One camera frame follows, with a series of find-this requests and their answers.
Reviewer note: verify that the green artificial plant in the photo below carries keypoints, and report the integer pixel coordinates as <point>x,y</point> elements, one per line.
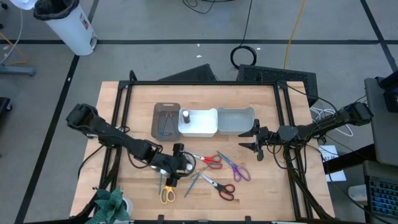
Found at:
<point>109,205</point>

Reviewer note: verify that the backlit black keyboard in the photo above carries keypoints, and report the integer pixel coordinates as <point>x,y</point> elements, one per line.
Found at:
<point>384,196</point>

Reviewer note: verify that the white paper sheet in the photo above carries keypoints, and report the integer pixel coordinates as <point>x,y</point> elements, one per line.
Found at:
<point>331,152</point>

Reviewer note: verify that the black aluminium table frame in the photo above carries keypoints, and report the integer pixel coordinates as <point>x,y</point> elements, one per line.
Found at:
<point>202,83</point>

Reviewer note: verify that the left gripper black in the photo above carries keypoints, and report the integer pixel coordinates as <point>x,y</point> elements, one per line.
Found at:
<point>168,163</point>

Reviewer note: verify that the dark translucent plastic bin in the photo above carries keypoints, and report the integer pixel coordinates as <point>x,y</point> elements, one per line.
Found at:
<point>158,107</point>

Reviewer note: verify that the black paint bottle white cap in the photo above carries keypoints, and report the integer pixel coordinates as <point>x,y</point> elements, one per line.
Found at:
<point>163,171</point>

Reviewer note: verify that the white plastic bin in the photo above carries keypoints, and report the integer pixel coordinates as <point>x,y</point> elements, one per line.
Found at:
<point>202,127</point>
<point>236,121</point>

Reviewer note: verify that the grey side table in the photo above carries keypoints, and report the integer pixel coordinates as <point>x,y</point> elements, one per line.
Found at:
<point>382,130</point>

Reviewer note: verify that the white rounded device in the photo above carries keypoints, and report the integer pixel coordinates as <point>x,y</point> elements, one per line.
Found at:
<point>357,193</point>

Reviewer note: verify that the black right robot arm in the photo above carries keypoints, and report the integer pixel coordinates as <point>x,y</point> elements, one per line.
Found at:
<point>311,129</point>

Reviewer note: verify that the black caster base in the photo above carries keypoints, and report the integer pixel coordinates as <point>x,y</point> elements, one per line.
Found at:
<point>4,105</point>

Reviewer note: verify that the black floor bar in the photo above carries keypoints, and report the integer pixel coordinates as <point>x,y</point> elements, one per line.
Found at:
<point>351,158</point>

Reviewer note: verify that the green paint bottle white cap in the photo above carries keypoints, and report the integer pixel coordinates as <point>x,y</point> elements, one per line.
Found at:
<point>189,167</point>

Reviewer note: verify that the grey metal stand base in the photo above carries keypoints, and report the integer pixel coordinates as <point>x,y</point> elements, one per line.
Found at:
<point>18,70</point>

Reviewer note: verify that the brown paint bottle white cap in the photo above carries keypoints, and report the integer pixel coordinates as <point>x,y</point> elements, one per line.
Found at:
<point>186,118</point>

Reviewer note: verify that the black and red scissors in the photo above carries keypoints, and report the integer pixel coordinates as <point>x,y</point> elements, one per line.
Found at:
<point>219,186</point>

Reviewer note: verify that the black flat panel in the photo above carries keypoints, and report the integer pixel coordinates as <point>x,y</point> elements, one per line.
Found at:
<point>196,74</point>

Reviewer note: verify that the white plant pot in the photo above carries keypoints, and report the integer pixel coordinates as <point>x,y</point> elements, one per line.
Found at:
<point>129,207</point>

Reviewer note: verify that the teal pencil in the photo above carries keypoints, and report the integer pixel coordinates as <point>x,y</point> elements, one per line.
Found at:
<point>164,124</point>

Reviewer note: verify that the black device on side table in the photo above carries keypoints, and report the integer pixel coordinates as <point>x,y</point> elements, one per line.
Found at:
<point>391,96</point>

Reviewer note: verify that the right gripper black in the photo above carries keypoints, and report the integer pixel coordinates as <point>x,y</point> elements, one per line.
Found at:
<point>265,137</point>

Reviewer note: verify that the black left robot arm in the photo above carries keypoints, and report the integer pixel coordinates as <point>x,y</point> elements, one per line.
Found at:
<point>102,130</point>

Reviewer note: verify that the white trash can black bag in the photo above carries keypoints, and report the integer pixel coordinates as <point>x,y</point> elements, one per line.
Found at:
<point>73,31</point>

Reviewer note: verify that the black table edge bracket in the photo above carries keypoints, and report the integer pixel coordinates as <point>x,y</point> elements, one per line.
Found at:
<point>247,219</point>
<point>160,219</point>

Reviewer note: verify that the white object on floor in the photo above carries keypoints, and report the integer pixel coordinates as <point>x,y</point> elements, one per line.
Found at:
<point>25,3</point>

